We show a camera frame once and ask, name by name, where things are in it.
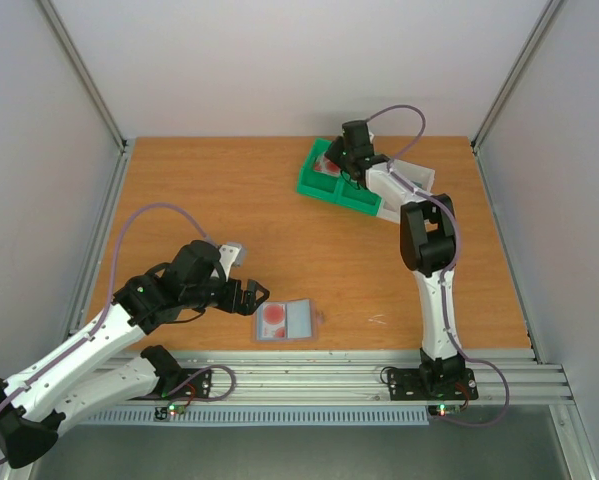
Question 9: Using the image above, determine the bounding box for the green two-compartment bin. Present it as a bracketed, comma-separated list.
[296, 138, 381, 216]

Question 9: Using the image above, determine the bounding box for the right controller board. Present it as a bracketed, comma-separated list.
[428, 403, 466, 417]

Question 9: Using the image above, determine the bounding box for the left aluminium frame post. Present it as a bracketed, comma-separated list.
[36, 0, 130, 151]

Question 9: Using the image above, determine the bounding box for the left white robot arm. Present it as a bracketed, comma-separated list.
[0, 240, 270, 469]

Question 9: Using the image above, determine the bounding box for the white plastic bin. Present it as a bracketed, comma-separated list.
[376, 160, 435, 224]

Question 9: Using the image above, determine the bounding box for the red circle card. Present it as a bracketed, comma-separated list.
[256, 303, 287, 341]
[313, 155, 340, 177]

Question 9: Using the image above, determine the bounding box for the left controller board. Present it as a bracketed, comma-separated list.
[153, 404, 187, 421]

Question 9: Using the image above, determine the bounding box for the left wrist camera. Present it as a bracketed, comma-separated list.
[219, 242, 247, 276]

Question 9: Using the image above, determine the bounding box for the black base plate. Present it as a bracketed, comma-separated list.
[145, 368, 212, 401]
[379, 366, 479, 402]

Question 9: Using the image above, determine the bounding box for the controller board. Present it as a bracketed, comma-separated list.
[153, 404, 187, 421]
[428, 403, 466, 417]

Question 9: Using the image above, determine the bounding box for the right aluminium frame post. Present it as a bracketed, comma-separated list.
[470, 0, 565, 151]

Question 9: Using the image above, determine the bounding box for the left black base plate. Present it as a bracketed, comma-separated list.
[145, 368, 212, 401]

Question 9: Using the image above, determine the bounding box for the grey slotted cable duct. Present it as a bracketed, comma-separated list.
[83, 405, 429, 428]

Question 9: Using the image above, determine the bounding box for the aluminium frame post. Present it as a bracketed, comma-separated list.
[470, 0, 565, 151]
[36, 0, 130, 151]

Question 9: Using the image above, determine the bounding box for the aluminium front rail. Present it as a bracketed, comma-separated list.
[172, 349, 574, 405]

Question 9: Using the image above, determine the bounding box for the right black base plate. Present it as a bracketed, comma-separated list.
[379, 366, 479, 402]

